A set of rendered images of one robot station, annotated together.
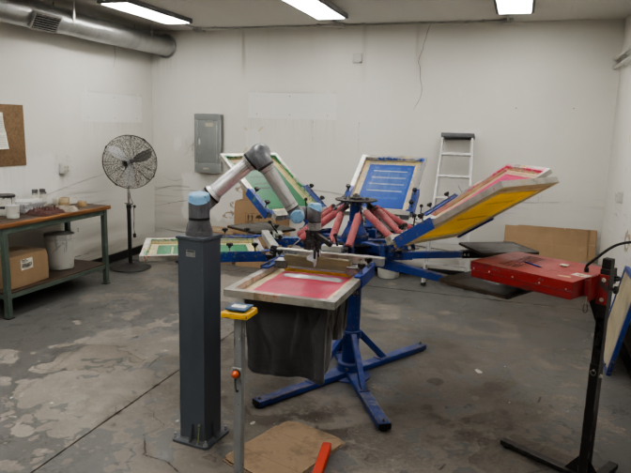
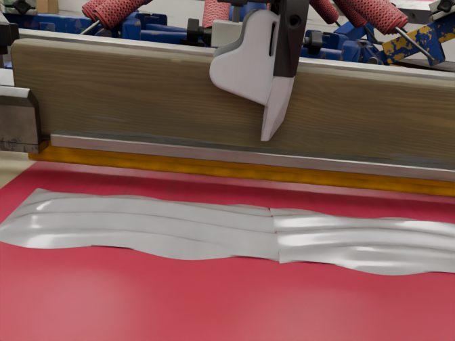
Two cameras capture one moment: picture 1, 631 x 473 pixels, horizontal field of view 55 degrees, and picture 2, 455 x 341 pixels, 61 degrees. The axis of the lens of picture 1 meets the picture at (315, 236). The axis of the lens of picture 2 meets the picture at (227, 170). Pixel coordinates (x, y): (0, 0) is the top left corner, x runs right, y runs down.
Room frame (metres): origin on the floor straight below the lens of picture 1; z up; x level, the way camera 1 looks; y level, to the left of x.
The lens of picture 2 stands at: (3.13, 0.13, 1.10)
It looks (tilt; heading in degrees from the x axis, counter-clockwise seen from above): 23 degrees down; 339
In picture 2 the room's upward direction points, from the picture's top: 6 degrees clockwise
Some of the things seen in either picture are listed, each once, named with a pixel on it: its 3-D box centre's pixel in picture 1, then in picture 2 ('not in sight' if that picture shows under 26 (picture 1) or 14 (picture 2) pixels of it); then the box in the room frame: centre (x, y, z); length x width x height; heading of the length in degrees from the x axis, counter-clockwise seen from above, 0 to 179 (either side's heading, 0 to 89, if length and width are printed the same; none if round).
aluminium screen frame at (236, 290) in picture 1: (304, 280); not in sight; (3.21, 0.05, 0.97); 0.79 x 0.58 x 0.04; 162
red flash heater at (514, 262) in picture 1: (543, 273); not in sight; (3.15, -1.22, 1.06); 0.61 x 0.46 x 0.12; 42
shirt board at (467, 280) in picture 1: (429, 273); not in sight; (3.71, -0.72, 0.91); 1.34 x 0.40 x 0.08; 42
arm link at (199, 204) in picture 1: (199, 204); not in sight; (3.27, 0.64, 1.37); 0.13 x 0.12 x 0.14; 2
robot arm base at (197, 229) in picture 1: (199, 225); not in sight; (3.26, 0.64, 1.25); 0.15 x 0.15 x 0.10
